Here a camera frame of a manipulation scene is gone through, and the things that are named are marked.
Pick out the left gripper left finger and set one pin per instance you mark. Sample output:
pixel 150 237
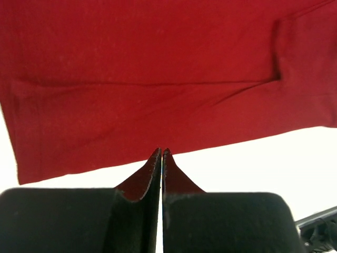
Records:
pixel 119 219

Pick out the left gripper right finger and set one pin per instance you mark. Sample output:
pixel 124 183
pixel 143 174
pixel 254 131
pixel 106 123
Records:
pixel 199 221

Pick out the dark red t shirt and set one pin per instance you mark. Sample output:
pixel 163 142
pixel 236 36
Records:
pixel 94 84

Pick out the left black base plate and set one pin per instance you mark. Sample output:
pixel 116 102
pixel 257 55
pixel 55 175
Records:
pixel 318 231

